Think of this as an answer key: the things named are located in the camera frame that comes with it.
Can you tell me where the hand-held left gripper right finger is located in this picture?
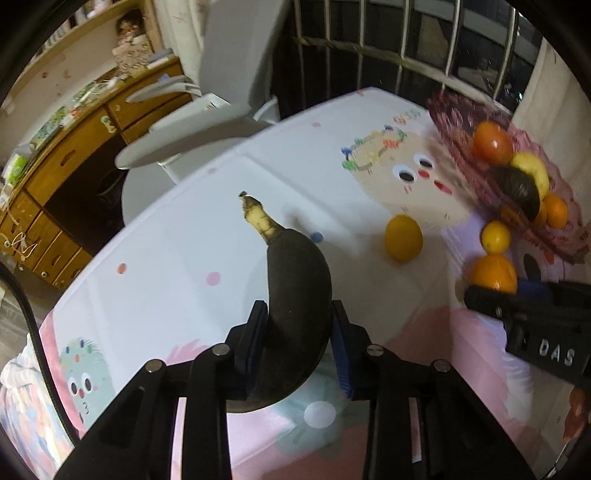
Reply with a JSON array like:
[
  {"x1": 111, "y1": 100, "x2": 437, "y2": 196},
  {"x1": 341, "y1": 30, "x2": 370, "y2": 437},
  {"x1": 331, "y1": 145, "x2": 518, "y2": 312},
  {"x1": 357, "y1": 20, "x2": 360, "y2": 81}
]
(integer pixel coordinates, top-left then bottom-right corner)
[{"x1": 330, "y1": 300, "x2": 515, "y2": 480}]

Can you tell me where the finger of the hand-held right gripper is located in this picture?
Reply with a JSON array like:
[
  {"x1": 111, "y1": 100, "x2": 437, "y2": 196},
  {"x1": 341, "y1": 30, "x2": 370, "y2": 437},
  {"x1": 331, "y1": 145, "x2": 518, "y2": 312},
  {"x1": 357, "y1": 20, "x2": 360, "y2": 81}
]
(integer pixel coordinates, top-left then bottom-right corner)
[
  {"x1": 516, "y1": 277, "x2": 576, "y2": 304},
  {"x1": 464, "y1": 284, "x2": 553, "y2": 324}
]

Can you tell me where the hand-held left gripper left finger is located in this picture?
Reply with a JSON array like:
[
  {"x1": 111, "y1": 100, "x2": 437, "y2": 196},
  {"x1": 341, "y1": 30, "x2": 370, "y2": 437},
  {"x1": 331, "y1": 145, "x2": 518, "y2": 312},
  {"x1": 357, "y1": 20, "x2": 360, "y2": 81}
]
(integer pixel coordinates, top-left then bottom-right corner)
[{"x1": 53, "y1": 299, "x2": 269, "y2": 480}]

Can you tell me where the orange tangerine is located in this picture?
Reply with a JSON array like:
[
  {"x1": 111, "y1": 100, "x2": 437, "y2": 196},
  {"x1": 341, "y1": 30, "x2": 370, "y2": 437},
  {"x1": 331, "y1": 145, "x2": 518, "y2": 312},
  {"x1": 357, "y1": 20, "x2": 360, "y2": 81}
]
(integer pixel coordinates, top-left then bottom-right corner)
[
  {"x1": 469, "y1": 254, "x2": 518, "y2": 296},
  {"x1": 542, "y1": 194, "x2": 568, "y2": 230}
]

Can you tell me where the blackened banana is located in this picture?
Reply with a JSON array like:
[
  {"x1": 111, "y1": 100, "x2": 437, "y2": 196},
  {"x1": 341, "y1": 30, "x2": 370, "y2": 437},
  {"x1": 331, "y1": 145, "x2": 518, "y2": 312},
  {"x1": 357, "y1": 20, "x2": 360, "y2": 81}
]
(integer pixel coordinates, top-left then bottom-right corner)
[{"x1": 225, "y1": 191, "x2": 333, "y2": 414}]

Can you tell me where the dark avocado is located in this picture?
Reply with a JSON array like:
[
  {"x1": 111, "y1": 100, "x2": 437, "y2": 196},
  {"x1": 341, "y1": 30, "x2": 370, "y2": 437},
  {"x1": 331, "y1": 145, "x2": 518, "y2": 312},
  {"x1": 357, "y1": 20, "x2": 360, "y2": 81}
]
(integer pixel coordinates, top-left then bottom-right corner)
[{"x1": 488, "y1": 165, "x2": 541, "y2": 222}]

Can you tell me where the yellow-green pear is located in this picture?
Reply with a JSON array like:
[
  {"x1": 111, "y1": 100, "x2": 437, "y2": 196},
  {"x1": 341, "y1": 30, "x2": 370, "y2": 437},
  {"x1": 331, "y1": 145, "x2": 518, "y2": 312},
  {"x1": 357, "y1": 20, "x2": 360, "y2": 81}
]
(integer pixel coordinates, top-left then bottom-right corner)
[{"x1": 510, "y1": 152, "x2": 550, "y2": 201}]

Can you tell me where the orange tomato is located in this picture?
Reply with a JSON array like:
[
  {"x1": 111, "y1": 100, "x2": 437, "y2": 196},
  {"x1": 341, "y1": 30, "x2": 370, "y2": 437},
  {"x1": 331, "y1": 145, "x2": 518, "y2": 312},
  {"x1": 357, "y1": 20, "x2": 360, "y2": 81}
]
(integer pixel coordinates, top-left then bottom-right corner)
[{"x1": 471, "y1": 121, "x2": 514, "y2": 166}]

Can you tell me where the pink glass fruit plate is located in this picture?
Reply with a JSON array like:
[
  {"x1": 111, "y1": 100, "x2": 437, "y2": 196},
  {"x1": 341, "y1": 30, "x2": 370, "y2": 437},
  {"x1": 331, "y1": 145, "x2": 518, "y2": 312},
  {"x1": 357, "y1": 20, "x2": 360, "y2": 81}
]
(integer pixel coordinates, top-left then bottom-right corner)
[{"x1": 425, "y1": 90, "x2": 591, "y2": 266}]

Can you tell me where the wrinkled red-brown fruit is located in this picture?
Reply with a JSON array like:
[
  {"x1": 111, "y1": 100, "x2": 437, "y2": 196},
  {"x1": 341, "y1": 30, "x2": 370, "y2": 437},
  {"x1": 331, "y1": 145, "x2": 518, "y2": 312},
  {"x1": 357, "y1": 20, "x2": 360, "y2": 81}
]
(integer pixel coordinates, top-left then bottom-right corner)
[{"x1": 562, "y1": 387, "x2": 591, "y2": 445}]

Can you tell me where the small yellow-orange citrus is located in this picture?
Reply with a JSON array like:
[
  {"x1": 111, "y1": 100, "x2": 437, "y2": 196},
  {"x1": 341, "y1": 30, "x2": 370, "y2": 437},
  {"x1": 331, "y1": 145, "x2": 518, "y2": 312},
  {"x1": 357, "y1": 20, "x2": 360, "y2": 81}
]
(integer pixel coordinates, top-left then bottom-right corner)
[
  {"x1": 385, "y1": 215, "x2": 424, "y2": 263},
  {"x1": 481, "y1": 220, "x2": 512, "y2": 254}
]

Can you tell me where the cartoon printed blanket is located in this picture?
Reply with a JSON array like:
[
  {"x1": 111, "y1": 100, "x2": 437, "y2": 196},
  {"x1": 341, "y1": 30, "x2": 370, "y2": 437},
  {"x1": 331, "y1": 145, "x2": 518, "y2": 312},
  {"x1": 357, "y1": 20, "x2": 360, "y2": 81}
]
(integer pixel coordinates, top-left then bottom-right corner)
[{"x1": 37, "y1": 85, "x2": 591, "y2": 480}]

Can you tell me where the white floral quilt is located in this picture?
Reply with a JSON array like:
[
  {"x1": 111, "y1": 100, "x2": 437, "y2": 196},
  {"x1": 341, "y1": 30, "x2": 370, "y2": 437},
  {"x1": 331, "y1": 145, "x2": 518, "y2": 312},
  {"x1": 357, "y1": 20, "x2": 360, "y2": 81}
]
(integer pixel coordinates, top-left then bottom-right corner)
[{"x1": 0, "y1": 332, "x2": 79, "y2": 462}]

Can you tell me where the wooden desk with drawers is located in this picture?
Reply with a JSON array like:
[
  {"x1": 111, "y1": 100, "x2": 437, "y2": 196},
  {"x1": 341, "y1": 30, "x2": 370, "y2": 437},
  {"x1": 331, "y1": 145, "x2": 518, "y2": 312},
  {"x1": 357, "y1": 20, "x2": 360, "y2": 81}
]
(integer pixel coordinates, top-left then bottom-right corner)
[{"x1": 0, "y1": 55, "x2": 185, "y2": 289}]

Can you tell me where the metal window grille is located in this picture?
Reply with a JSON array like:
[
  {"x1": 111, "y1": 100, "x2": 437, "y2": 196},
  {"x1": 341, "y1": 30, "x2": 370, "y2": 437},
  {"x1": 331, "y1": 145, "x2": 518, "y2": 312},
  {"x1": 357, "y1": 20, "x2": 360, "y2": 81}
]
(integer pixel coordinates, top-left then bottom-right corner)
[{"x1": 272, "y1": 0, "x2": 555, "y2": 116}]

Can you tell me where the grey office chair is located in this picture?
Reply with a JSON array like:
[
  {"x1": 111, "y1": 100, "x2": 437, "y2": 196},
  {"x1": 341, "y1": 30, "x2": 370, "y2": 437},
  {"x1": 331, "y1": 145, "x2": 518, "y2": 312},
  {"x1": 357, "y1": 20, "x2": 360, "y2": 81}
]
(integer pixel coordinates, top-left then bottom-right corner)
[{"x1": 115, "y1": 0, "x2": 301, "y2": 227}]

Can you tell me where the green tissue pack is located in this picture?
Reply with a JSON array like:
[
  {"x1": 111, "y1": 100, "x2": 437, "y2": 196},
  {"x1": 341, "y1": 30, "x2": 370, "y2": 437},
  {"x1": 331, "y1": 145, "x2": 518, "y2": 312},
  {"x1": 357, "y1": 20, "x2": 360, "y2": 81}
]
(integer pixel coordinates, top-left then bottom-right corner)
[{"x1": 2, "y1": 154, "x2": 28, "y2": 185}]

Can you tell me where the cartoon printed box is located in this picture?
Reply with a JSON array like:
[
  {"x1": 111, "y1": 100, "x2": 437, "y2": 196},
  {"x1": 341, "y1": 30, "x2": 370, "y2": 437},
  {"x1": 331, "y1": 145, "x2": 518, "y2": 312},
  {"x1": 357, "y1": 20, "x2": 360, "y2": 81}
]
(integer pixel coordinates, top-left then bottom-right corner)
[{"x1": 113, "y1": 16, "x2": 155, "y2": 75}]

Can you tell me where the wooden shelf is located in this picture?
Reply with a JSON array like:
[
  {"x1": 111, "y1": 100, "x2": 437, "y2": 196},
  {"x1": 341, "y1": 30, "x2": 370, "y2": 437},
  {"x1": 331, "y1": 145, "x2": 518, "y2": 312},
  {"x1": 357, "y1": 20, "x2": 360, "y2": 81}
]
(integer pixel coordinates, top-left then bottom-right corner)
[{"x1": 0, "y1": 0, "x2": 164, "y2": 112}]

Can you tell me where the black cable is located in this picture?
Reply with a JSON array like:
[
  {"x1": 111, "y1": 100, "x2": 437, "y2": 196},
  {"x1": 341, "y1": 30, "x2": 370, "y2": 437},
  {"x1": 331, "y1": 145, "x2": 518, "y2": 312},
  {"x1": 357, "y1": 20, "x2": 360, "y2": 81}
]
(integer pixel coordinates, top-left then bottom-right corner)
[{"x1": 0, "y1": 265, "x2": 77, "y2": 446}]

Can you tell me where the white charging cable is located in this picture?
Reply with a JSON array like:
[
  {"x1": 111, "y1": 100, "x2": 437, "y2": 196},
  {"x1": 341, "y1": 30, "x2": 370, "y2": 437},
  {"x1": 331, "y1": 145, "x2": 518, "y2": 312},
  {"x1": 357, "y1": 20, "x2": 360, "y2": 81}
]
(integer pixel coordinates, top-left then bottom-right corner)
[{"x1": 0, "y1": 185, "x2": 38, "y2": 265}]

